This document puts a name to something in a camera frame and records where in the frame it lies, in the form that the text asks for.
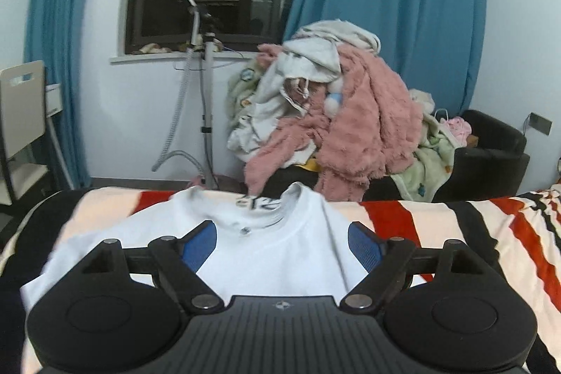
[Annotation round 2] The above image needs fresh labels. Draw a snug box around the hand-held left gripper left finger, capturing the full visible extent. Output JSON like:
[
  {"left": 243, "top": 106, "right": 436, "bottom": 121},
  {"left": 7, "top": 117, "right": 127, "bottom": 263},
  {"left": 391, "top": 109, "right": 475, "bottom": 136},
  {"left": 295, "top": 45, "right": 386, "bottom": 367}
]
[{"left": 81, "top": 220, "right": 224, "bottom": 315}]

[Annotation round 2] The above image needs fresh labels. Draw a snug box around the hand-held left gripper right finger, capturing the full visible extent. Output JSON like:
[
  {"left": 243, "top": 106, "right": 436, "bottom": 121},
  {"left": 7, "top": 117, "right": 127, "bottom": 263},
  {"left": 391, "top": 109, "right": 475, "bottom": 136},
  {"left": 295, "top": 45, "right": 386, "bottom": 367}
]
[{"left": 339, "top": 222, "right": 467, "bottom": 316}]

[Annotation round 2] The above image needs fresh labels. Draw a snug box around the white t-shirt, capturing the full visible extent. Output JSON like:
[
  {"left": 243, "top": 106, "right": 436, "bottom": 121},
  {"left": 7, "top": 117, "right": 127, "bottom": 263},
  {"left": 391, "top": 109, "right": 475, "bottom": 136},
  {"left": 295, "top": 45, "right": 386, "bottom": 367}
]
[{"left": 20, "top": 182, "right": 429, "bottom": 312}]

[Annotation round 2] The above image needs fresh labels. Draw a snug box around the pile of clothes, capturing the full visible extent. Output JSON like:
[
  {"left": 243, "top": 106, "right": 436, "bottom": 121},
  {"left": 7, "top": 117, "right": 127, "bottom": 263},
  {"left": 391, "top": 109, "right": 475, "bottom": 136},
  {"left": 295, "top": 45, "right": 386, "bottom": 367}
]
[{"left": 225, "top": 57, "right": 457, "bottom": 203}]

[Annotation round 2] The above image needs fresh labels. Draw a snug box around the pink fluffy robe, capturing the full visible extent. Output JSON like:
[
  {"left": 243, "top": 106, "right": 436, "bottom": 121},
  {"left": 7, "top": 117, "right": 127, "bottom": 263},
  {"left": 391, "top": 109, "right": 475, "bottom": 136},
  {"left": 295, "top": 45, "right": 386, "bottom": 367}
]
[{"left": 244, "top": 43, "right": 424, "bottom": 202}]

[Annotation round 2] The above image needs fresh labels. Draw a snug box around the striped blanket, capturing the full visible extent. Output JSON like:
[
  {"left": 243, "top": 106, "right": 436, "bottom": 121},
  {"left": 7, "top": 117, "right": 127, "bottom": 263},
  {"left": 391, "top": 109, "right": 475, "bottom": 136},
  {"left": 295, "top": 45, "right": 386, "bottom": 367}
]
[{"left": 0, "top": 177, "right": 561, "bottom": 374}]

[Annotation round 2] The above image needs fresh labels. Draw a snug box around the black armchair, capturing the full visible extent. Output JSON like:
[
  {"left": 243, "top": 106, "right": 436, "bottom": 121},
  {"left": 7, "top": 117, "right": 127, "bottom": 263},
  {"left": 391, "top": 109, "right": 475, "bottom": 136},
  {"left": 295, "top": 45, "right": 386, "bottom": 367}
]
[{"left": 265, "top": 109, "right": 530, "bottom": 203}]

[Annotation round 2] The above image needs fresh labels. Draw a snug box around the garment steamer stand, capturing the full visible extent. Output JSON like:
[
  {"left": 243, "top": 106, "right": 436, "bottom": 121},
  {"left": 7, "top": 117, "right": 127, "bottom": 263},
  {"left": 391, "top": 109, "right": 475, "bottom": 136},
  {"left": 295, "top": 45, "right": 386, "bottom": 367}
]
[{"left": 183, "top": 0, "right": 220, "bottom": 190}]

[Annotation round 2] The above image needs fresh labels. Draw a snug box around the white hooded sweatshirt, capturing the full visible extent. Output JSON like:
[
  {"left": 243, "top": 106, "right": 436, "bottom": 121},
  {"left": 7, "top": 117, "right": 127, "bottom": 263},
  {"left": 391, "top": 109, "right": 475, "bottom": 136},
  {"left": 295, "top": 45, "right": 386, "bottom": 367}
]
[{"left": 227, "top": 19, "right": 381, "bottom": 163}]

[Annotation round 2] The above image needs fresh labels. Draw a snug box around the white folding chair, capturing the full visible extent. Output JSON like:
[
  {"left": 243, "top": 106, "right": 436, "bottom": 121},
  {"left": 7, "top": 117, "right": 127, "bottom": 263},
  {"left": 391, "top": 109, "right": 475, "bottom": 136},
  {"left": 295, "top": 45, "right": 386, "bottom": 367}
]
[{"left": 0, "top": 60, "right": 58, "bottom": 206}]

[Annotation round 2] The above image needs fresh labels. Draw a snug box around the blue curtain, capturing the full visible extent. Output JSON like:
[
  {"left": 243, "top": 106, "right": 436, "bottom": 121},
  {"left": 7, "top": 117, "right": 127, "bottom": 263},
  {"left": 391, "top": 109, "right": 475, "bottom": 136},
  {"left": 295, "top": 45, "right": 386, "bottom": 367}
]
[
  {"left": 283, "top": 0, "right": 488, "bottom": 117},
  {"left": 23, "top": 0, "right": 102, "bottom": 190}
]

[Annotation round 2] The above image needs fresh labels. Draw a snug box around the grey steamer hose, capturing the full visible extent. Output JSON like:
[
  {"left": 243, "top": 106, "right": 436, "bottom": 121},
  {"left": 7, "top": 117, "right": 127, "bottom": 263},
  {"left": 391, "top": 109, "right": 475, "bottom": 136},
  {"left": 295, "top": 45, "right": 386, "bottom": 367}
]
[{"left": 151, "top": 50, "right": 207, "bottom": 178}]

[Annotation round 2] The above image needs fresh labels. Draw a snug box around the wall socket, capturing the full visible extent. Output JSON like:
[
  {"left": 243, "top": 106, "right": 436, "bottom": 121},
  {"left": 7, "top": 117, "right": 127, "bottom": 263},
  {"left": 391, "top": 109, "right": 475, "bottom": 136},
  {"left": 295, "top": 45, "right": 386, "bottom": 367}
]
[{"left": 529, "top": 112, "right": 552, "bottom": 135}]

